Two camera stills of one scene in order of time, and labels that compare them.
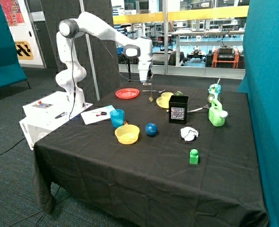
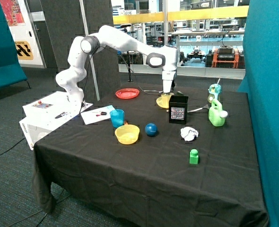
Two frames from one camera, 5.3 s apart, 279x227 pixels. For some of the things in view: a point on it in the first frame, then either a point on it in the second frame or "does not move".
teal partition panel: x=267 y=80 does not move
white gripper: x=143 y=66 -> x=167 y=77
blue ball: x=151 y=129 does not move
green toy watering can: x=216 y=116 does not move
